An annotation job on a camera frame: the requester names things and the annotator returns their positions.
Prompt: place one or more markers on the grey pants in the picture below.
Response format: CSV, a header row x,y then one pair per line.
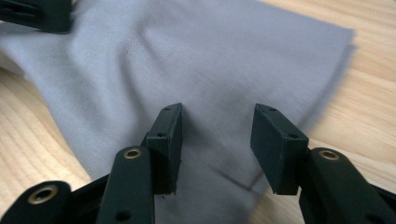
x,y
202,62

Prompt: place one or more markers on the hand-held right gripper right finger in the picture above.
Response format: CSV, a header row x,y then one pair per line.
x,y
277,152

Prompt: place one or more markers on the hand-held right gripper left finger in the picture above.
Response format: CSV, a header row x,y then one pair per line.
x,y
166,149

